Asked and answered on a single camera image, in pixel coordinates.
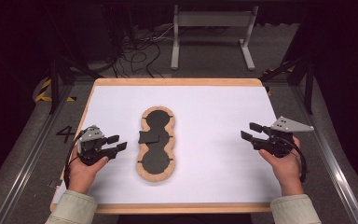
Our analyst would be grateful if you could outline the tan fleece pad black backing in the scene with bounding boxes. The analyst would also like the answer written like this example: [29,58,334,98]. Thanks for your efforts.
[135,105,177,183]

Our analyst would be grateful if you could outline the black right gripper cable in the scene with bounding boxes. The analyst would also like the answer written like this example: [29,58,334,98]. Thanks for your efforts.
[279,136,309,185]

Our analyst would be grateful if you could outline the white metal stand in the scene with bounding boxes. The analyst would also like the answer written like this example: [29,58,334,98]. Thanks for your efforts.
[170,4,260,72]

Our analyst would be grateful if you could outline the black metal stand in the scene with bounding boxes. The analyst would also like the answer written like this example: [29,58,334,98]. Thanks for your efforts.
[259,52,317,115]
[45,6,104,115]

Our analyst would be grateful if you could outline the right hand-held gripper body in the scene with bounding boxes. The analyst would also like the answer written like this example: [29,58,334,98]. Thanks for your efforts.
[250,116,315,159]

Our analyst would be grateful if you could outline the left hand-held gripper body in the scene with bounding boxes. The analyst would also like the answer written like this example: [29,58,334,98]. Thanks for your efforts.
[76,124,119,167]

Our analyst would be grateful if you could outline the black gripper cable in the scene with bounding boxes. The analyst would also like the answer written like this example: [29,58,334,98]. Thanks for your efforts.
[62,132,87,189]
[279,136,309,185]

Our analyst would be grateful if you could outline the small grey tape piece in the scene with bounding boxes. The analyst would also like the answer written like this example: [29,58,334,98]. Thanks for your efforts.
[48,178,63,189]

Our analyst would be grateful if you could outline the aluminium rail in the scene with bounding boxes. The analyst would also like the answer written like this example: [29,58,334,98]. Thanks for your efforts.
[290,83,358,224]
[0,83,76,224]

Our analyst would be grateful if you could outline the person's right hand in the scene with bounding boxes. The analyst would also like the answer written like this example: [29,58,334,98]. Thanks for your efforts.
[258,136,306,197]

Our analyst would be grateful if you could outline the black floor cables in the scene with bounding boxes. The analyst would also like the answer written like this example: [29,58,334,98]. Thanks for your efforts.
[105,26,175,79]

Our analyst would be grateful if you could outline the yellow black hazard tape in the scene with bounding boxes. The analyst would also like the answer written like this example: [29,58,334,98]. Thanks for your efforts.
[34,77,77,104]

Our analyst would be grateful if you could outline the person's left hand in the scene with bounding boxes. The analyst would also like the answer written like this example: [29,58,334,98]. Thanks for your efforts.
[67,153,110,196]

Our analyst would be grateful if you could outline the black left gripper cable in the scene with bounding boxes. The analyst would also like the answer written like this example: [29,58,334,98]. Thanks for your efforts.
[62,132,87,189]

